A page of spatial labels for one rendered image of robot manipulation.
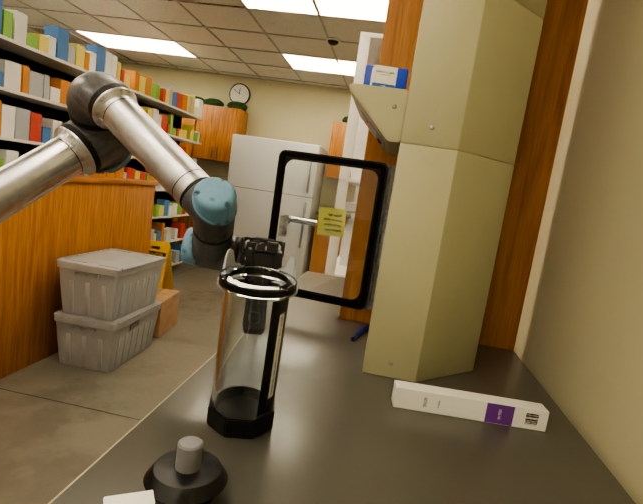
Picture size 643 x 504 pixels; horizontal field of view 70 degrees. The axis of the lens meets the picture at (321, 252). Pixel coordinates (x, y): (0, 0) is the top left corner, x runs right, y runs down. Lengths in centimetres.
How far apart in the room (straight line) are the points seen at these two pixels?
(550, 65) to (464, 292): 65
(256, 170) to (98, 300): 346
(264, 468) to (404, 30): 110
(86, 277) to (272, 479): 253
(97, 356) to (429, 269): 252
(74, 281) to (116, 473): 252
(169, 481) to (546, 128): 117
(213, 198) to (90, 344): 243
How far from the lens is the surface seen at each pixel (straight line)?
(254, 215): 606
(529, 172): 135
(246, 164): 610
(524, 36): 111
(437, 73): 96
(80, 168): 112
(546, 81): 138
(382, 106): 94
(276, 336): 65
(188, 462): 57
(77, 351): 324
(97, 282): 303
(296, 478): 65
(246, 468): 66
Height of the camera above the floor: 131
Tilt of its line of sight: 8 degrees down
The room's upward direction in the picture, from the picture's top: 8 degrees clockwise
